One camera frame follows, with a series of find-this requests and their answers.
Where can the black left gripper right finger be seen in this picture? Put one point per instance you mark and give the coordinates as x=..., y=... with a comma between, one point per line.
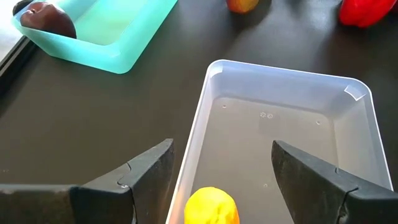
x=317, y=193

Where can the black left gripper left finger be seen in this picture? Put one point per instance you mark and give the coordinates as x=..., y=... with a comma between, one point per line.
x=140, y=186

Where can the yellow lemon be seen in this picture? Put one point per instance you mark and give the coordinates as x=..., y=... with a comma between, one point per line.
x=211, y=207

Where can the red bell pepper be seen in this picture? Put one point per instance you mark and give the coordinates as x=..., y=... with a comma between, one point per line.
x=363, y=12

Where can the dark red apple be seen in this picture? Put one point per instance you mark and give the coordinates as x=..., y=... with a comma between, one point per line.
x=46, y=18

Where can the red yellow apple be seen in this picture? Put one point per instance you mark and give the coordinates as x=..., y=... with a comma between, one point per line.
x=242, y=4

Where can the clear plastic bin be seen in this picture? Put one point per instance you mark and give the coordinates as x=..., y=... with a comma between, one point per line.
x=264, y=130

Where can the teal plastic bin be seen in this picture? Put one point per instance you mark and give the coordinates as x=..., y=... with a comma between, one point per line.
x=109, y=28

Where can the black aluminium table frame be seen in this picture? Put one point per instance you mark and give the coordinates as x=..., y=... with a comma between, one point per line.
x=12, y=62

